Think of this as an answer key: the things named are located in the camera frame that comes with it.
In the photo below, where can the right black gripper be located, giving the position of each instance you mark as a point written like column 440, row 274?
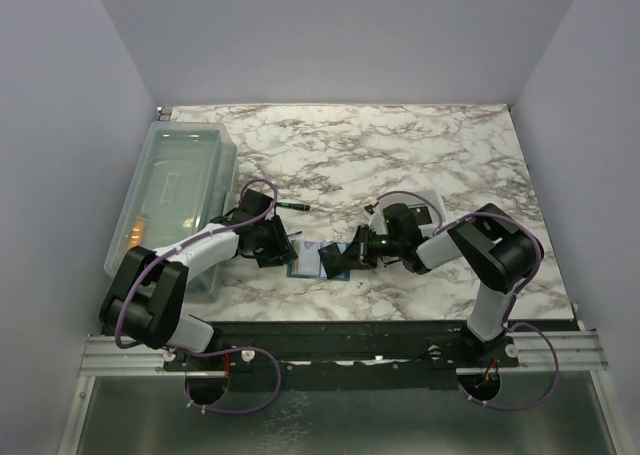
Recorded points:
column 360, row 251

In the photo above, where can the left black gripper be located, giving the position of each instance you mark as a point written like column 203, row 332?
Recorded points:
column 281, row 246

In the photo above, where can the black credit card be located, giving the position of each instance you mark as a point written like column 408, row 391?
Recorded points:
column 332, row 260

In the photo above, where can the white magnetic stripe card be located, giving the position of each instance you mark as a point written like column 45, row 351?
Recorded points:
column 308, row 261

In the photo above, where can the teal leather card holder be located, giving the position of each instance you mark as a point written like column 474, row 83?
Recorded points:
column 321, row 276

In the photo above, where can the credit cards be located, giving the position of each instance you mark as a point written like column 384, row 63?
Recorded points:
column 422, row 214

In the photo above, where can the clear acrylic card box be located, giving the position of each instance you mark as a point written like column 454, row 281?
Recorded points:
column 427, row 204

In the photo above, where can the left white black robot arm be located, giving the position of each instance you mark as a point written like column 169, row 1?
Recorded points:
column 144, row 302

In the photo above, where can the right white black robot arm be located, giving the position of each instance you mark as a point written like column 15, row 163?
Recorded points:
column 503, row 254

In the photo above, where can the black green screwdriver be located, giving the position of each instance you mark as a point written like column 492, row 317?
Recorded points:
column 294, row 206

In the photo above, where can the clear plastic storage bin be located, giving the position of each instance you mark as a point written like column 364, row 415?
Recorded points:
column 185, row 176

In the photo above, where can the orange tool in bin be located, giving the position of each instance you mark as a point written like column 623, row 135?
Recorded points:
column 136, row 234

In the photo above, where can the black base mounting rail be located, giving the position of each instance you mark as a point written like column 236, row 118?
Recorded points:
column 265, row 343

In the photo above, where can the aluminium extrusion rail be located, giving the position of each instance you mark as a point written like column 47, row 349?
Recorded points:
column 570, row 351

